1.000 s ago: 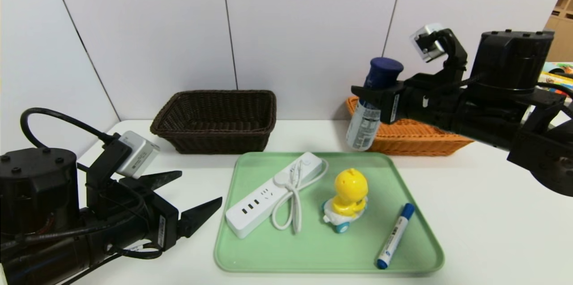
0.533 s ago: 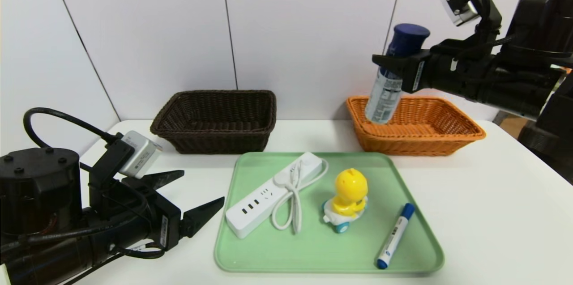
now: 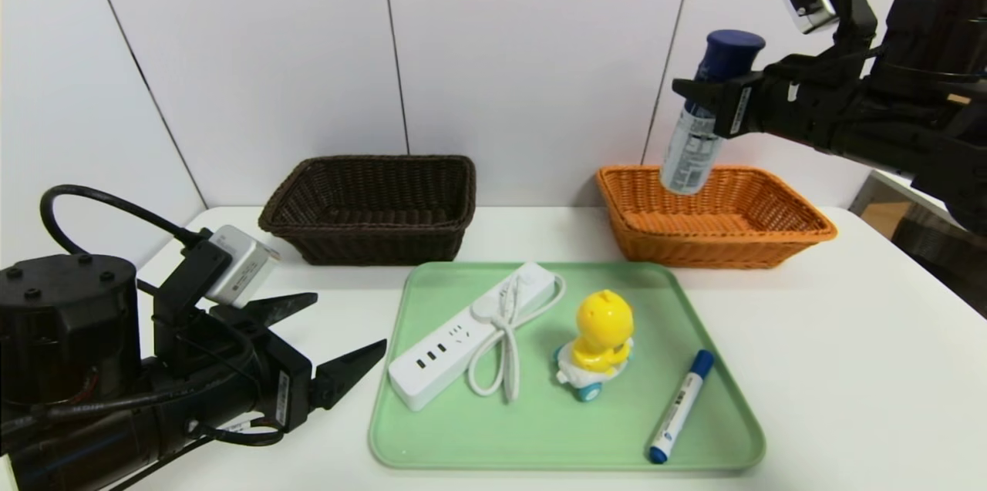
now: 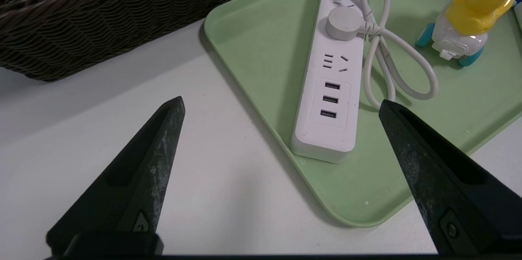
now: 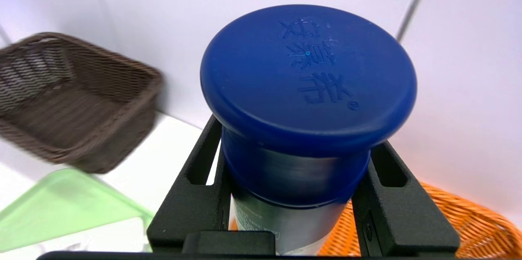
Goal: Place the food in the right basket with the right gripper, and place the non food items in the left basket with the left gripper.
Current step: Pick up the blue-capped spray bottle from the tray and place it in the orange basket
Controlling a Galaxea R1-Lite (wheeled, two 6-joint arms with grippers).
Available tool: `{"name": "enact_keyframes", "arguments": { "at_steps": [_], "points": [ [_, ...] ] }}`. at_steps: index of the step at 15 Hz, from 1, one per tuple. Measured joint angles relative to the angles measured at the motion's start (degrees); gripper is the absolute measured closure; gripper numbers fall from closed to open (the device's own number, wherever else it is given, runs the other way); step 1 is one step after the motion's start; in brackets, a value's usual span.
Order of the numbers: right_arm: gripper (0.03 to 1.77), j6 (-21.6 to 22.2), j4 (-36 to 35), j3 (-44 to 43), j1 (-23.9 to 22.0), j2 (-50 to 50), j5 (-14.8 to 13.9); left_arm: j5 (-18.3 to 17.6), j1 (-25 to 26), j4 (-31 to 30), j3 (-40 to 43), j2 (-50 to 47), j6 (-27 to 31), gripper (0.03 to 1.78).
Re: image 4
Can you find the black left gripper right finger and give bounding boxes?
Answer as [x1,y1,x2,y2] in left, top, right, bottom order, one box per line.
[378,99,522,254]

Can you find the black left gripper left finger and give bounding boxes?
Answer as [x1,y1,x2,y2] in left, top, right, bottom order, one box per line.
[46,96,186,254]

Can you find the white power strip with cable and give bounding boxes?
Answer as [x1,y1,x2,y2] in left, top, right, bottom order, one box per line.
[290,0,439,164]

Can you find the yellow duck toy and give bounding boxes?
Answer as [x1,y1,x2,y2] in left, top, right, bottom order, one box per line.
[415,0,516,67]

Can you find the dark brown wicker basket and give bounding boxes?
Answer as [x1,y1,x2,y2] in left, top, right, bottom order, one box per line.
[0,0,246,82]

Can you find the light green plastic tray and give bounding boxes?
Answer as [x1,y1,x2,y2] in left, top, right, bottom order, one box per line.
[203,0,522,228]

